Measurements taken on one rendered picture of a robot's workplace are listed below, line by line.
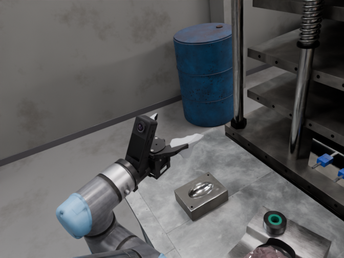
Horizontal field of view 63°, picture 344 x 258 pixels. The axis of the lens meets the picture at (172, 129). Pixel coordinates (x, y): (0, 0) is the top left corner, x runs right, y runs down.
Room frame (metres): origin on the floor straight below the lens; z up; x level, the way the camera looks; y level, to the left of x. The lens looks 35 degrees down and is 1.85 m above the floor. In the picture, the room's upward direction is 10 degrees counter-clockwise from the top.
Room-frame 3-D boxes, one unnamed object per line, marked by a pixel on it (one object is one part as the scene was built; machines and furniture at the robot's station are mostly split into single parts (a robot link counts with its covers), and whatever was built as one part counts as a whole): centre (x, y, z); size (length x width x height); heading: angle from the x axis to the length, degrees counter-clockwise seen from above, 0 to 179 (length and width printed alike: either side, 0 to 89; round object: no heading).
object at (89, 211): (0.39, 0.19, 1.43); 0.11 x 0.08 x 0.09; 135
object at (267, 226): (0.62, -0.31, 0.93); 0.08 x 0.08 x 0.04
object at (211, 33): (2.87, -0.50, 0.49); 0.66 x 0.66 x 0.99
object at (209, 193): (0.89, -0.08, 0.83); 0.20 x 0.15 x 0.07; 114
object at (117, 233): (0.38, 0.18, 1.34); 0.11 x 0.08 x 0.11; 45
